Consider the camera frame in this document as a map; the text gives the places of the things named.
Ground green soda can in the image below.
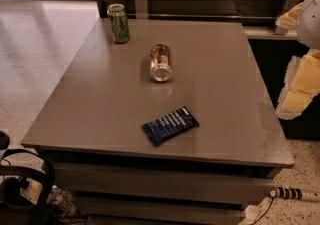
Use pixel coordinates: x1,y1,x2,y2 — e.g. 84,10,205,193
107,3,130,44

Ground crumpled plastic wrapper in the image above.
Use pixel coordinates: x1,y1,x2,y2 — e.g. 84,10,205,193
47,185,77,216

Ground blue snack packet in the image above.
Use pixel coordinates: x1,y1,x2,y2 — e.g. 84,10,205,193
141,107,200,147

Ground black headphones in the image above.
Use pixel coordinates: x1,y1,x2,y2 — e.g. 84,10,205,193
0,131,55,221

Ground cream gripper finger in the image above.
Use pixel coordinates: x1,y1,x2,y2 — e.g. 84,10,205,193
276,49,320,120
275,3,303,29

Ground black cable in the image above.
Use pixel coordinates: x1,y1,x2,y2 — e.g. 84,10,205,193
249,196,276,225

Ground grey drawer cabinet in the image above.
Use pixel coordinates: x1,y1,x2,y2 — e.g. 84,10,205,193
46,150,284,225

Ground orange soda can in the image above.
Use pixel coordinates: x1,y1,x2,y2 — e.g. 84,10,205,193
150,44,173,82

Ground striped black white pole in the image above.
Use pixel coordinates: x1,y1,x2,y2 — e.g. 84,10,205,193
269,186,320,203

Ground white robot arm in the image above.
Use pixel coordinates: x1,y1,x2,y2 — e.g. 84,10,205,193
276,0,320,120

